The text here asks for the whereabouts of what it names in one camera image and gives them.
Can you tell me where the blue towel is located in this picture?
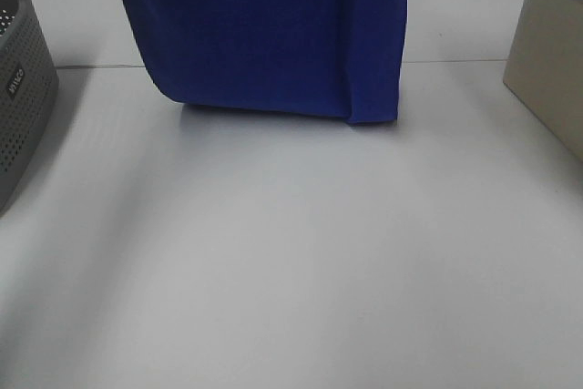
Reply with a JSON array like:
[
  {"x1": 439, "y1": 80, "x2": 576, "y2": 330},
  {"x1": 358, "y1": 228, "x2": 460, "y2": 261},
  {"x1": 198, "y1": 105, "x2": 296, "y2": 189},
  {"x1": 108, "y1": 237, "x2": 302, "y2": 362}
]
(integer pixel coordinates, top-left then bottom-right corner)
[{"x1": 122, "y1": 0, "x2": 407, "y2": 124}]

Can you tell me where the beige storage box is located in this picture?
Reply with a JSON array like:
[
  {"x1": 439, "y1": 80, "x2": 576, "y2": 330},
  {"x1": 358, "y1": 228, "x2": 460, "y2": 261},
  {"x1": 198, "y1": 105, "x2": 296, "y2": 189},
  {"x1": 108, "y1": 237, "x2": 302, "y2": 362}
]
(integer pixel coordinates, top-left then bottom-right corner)
[{"x1": 503, "y1": 0, "x2": 582, "y2": 159}]

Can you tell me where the grey perforated plastic basket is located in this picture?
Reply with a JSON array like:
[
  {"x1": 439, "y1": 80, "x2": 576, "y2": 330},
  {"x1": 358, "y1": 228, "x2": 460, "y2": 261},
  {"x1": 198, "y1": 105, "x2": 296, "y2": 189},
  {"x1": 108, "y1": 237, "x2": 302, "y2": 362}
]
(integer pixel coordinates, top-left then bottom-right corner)
[{"x1": 1, "y1": 0, "x2": 59, "y2": 209}]

